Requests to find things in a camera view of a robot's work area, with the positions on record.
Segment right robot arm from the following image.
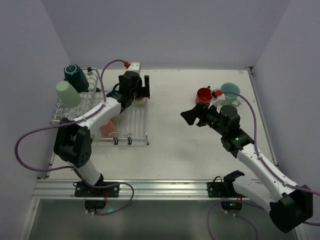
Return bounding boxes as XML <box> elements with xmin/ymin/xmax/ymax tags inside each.
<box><xmin>180</xmin><ymin>103</ymin><xmax>314</xmax><ymax>233</ymax></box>

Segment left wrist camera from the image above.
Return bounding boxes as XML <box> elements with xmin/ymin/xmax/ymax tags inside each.
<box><xmin>127</xmin><ymin>62</ymin><xmax>141</xmax><ymax>74</ymax></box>

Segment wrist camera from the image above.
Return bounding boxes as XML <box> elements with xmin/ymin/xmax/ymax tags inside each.
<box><xmin>127</xmin><ymin>62</ymin><xmax>141</xmax><ymax>74</ymax></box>
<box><xmin>209</xmin><ymin>89</ymin><xmax>226</xmax><ymax>108</ymax></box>

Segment black controller box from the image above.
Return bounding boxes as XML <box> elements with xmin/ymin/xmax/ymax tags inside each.
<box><xmin>84</xmin><ymin>200</ymin><xmax>106</xmax><ymax>212</ymax></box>
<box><xmin>220</xmin><ymin>201</ymin><xmax>243</xmax><ymax>215</ymax></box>

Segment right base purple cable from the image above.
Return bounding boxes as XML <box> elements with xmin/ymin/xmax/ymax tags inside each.
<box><xmin>207</xmin><ymin>197</ymin><xmax>263</xmax><ymax>240</ymax></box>

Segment red mug black handle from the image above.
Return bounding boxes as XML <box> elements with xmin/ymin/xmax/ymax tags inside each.
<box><xmin>195</xmin><ymin>86</ymin><xmax>212</xmax><ymax>104</ymax></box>

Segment right black controller box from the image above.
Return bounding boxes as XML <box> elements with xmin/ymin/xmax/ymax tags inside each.
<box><xmin>220</xmin><ymin>201</ymin><xmax>243</xmax><ymax>215</ymax></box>

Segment dark green mug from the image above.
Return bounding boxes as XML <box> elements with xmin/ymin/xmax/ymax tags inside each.
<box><xmin>63</xmin><ymin>64</ymin><xmax>89</xmax><ymax>93</ymax></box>

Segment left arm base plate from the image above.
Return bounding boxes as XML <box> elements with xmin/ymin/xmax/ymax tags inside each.
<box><xmin>73</xmin><ymin>181</ymin><xmax>120</xmax><ymax>198</ymax></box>

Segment left black controller box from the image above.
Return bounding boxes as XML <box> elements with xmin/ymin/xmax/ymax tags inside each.
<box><xmin>84</xmin><ymin>200</ymin><xmax>106</xmax><ymax>212</ymax></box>

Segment light green tumbler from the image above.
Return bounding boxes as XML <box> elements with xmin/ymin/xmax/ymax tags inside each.
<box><xmin>55</xmin><ymin>80</ymin><xmax>81</xmax><ymax>109</ymax></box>

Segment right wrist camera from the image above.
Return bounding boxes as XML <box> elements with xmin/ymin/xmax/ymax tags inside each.
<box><xmin>209</xmin><ymin>89</ymin><xmax>226</xmax><ymax>108</ymax></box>

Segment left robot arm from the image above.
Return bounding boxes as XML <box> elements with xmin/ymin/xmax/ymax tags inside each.
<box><xmin>53</xmin><ymin>70</ymin><xmax>150</xmax><ymax>186</ymax></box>

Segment metal wire dish rack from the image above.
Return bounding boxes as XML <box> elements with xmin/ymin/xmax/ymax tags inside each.
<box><xmin>50</xmin><ymin>66</ymin><xmax>149</xmax><ymax>145</ymax></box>

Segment aluminium mounting rail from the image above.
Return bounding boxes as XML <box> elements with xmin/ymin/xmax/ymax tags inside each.
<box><xmin>32</xmin><ymin>177</ymin><xmax>296</xmax><ymax>201</ymax></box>

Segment light blue mug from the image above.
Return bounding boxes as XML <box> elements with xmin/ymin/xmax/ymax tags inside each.
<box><xmin>106</xmin><ymin>83</ymin><xmax>120</xmax><ymax>97</ymax></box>

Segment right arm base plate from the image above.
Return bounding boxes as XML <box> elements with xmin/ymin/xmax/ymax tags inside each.
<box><xmin>206</xmin><ymin>181</ymin><xmax>240</xmax><ymax>198</ymax></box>

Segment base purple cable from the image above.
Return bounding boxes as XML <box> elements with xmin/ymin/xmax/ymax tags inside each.
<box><xmin>87</xmin><ymin>182</ymin><xmax>135</xmax><ymax>216</ymax></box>
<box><xmin>207</xmin><ymin>197</ymin><xmax>263</xmax><ymax>240</ymax></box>

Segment pale green mug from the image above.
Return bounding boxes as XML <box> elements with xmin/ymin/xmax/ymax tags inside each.
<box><xmin>220</xmin><ymin>82</ymin><xmax>241</xmax><ymax>107</ymax></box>

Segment pink cup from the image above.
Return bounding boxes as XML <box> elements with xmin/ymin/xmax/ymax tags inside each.
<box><xmin>99</xmin><ymin>119</ymin><xmax>117</xmax><ymax>138</ymax></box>

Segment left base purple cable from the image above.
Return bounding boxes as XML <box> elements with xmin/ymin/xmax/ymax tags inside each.
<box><xmin>87</xmin><ymin>182</ymin><xmax>135</xmax><ymax>216</ymax></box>

